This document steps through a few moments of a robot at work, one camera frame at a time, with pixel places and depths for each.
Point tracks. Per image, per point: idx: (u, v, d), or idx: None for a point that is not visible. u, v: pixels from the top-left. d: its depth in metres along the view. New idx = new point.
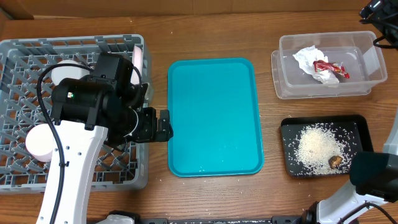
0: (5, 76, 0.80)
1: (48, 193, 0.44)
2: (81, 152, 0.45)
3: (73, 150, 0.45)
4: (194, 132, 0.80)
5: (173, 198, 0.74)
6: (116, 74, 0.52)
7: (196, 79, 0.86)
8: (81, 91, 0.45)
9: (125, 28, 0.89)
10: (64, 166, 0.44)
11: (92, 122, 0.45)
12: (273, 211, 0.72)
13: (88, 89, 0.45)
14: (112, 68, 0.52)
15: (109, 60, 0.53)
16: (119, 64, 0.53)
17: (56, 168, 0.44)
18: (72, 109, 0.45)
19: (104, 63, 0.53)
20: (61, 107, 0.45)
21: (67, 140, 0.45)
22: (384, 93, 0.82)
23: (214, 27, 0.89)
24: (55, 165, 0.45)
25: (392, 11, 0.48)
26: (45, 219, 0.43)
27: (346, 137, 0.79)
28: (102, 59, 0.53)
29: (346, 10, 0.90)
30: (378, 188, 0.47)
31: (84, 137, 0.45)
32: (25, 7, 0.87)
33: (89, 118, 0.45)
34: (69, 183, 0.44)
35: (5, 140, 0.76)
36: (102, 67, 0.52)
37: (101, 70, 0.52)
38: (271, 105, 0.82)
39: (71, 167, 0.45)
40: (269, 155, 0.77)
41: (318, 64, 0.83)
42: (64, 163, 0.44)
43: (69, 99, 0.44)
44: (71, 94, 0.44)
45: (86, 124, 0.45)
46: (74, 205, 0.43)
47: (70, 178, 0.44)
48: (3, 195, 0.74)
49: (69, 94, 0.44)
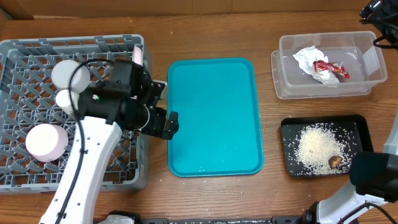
0: (5, 77, 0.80)
1: (64, 178, 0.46)
2: (99, 142, 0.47)
3: (92, 140, 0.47)
4: (194, 132, 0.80)
5: (172, 198, 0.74)
6: (130, 78, 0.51)
7: (196, 79, 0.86)
8: (106, 96, 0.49)
9: (125, 28, 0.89)
10: (84, 152, 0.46)
11: (112, 121, 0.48)
12: (273, 211, 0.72)
13: (111, 95, 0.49)
14: (126, 74, 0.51)
15: (122, 66, 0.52)
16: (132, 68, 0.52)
17: (76, 155, 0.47)
18: (94, 109, 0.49)
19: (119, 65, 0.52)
20: (87, 107, 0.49)
21: (89, 130, 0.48)
22: (384, 93, 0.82)
23: (214, 27, 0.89)
24: (74, 150, 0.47)
25: (392, 11, 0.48)
26: (59, 201, 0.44)
27: (346, 137, 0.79)
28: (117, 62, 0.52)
29: (346, 10, 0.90)
30: (377, 188, 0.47)
31: (104, 129, 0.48)
32: (25, 7, 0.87)
33: (109, 116, 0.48)
34: (85, 170, 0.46)
35: (5, 140, 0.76)
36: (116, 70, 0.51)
37: (115, 75, 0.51)
38: (271, 105, 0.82)
39: (90, 154, 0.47)
40: (269, 155, 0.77)
41: (318, 64, 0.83)
42: (84, 150, 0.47)
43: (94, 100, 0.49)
44: (96, 96, 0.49)
45: (106, 121, 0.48)
46: (87, 190, 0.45)
47: (87, 165, 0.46)
48: (3, 195, 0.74)
49: (94, 96, 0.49)
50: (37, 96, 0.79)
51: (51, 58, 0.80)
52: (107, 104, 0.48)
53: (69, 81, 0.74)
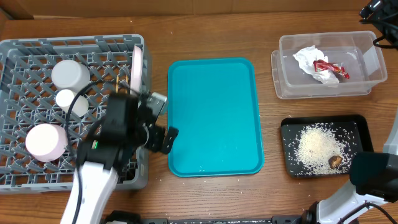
0: (5, 76, 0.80)
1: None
2: (96, 193, 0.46)
3: (90, 189, 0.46)
4: (194, 132, 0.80)
5: (173, 198, 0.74)
6: (127, 117, 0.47)
7: (196, 79, 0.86)
8: (106, 141, 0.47)
9: (125, 28, 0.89)
10: (81, 202, 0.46)
11: (110, 167, 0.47)
12: (273, 211, 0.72)
13: (109, 140, 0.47)
14: (121, 114, 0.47)
15: (116, 104, 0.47)
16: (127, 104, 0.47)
17: (74, 203, 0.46)
18: (91, 157, 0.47)
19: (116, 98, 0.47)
20: (85, 156, 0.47)
21: (86, 178, 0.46)
22: (384, 93, 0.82)
23: (214, 27, 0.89)
24: (73, 198, 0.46)
25: (391, 11, 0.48)
26: None
27: (346, 137, 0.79)
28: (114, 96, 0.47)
29: (346, 10, 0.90)
30: (378, 188, 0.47)
31: (102, 178, 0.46)
32: (24, 7, 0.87)
33: (107, 166, 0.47)
34: (81, 218, 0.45)
35: (5, 140, 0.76)
36: (112, 110, 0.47)
37: (110, 114, 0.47)
38: (271, 105, 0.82)
39: (86, 204, 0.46)
40: (269, 155, 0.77)
41: (318, 64, 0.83)
42: (81, 200, 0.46)
43: (93, 148, 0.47)
44: (94, 144, 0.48)
45: (104, 170, 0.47)
46: None
47: (84, 214, 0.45)
48: (3, 195, 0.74)
49: (92, 145, 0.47)
50: (38, 96, 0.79)
51: (51, 58, 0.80)
52: (105, 153, 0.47)
53: (69, 81, 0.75)
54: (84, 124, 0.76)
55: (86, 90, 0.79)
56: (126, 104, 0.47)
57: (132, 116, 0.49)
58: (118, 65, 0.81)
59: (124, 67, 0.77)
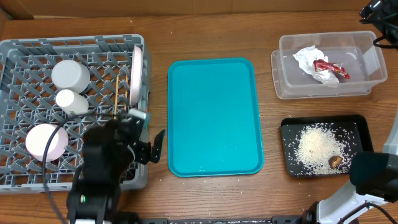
0: (5, 76, 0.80)
1: None
2: None
3: None
4: (194, 133, 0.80)
5: (172, 197, 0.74)
6: (104, 160, 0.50)
7: (196, 79, 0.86)
8: (93, 191, 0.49)
9: (125, 28, 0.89)
10: None
11: (102, 219, 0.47)
12: (273, 211, 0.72)
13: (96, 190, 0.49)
14: (99, 159, 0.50)
15: (91, 152, 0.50)
16: (102, 147, 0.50)
17: None
18: (82, 211, 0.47)
19: (91, 143, 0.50)
20: (76, 211, 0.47)
21: None
22: (384, 93, 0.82)
23: (214, 27, 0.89)
24: None
25: (392, 11, 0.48)
26: None
27: (346, 137, 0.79)
28: (89, 142, 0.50)
29: (346, 10, 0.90)
30: (378, 188, 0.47)
31: None
32: (24, 7, 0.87)
33: (98, 218, 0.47)
34: None
35: (5, 140, 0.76)
36: (90, 157, 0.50)
37: (90, 162, 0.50)
38: (271, 105, 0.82)
39: None
40: (269, 155, 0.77)
41: (318, 64, 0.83)
42: None
43: (83, 203, 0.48)
44: (83, 198, 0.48)
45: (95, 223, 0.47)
46: None
47: None
48: (3, 195, 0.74)
49: (81, 199, 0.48)
50: (37, 96, 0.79)
51: (51, 58, 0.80)
52: (94, 204, 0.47)
53: (69, 81, 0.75)
54: (84, 124, 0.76)
55: (86, 90, 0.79)
56: (102, 148, 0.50)
57: (111, 157, 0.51)
58: (118, 66, 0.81)
59: (124, 67, 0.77)
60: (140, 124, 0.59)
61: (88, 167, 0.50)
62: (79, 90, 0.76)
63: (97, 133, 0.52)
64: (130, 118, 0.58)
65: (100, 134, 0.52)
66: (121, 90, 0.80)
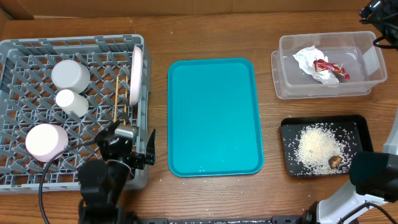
0: (5, 77, 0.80)
1: None
2: None
3: None
4: (194, 133, 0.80)
5: (172, 197, 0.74)
6: (104, 195, 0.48)
7: (196, 79, 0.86)
8: (100, 219, 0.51)
9: (125, 28, 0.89)
10: None
11: None
12: (273, 211, 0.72)
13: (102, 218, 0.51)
14: (99, 197, 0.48)
15: (89, 192, 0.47)
16: (102, 185, 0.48)
17: None
18: None
19: (89, 183, 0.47)
20: None
21: None
22: (384, 93, 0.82)
23: (214, 27, 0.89)
24: None
25: (391, 11, 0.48)
26: None
27: (346, 137, 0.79)
28: (86, 182, 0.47)
29: (346, 10, 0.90)
30: (378, 188, 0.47)
31: None
32: (25, 7, 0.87)
33: None
34: None
35: (5, 140, 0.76)
36: (91, 198, 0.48)
37: (89, 200, 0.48)
38: (271, 105, 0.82)
39: None
40: (269, 155, 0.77)
41: (318, 64, 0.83)
42: None
43: None
44: None
45: None
46: None
47: None
48: (4, 195, 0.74)
49: None
50: (37, 96, 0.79)
51: (51, 58, 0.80)
52: None
53: (69, 81, 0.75)
54: (84, 124, 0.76)
55: (86, 90, 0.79)
56: (100, 188, 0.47)
57: (110, 188, 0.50)
58: (118, 66, 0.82)
59: (124, 67, 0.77)
60: (129, 142, 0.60)
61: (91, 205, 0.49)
62: (79, 90, 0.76)
63: (91, 170, 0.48)
64: (117, 139, 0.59)
65: (94, 168, 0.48)
66: (121, 90, 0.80)
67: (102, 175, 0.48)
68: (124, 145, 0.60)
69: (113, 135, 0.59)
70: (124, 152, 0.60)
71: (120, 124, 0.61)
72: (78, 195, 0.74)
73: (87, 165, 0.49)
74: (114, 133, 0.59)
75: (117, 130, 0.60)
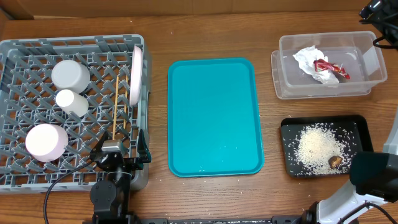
0: (5, 77, 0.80)
1: None
2: None
3: None
4: (194, 132, 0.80)
5: (173, 198, 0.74)
6: (113, 209, 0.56)
7: (196, 79, 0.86)
8: None
9: (125, 28, 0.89)
10: None
11: None
12: (273, 211, 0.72)
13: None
14: (109, 212, 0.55)
15: (101, 208, 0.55)
16: (113, 204, 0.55)
17: None
18: None
19: (101, 204, 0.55)
20: None
21: None
22: (383, 93, 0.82)
23: (214, 27, 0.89)
24: None
25: (392, 11, 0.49)
26: None
27: (346, 137, 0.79)
28: (99, 204, 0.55)
29: (346, 10, 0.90)
30: (378, 187, 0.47)
31: None
32: (25, 8, 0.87)
33: None
34: None
35: (5, 140, 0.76)
36: (104, 215, 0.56)
37: (101, 214, 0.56)
38: (271, 105, 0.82)
39: None
40: (269, 155, 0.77)
41: (318, 64, 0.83)
42: None
43: None
44: None
45: None
46: None
47: None
48: (4, 195, 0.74)
49: None
50: (37, 96, 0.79)
51: (51, 58, 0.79)
52: None
53: (69, 81, 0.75)
54: (84, 124, 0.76)
55: (86, 90, 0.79)
56: (111, 206, 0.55)
57: (119, 203, 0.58)
58: (118, 66, 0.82)
59: (124, 67, 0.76)
60: (119, 157, 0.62)
61: (103, 219, 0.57)
62: (79, 90, 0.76)
63: (102, 192, 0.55)
64: (107, 155, 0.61)
65: (104, 191, 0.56)
66: (121, 90, 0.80)
67: (112, 196, 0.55)
68: (114, 159, 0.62)
69: (102, 153, 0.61)
70: (119, 163, 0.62)
71: (106, 141, 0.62)
72: (78, 195, 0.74)
73: (99, 187, 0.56)
74: (102, 151, 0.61)
75: (104, 148, 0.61)
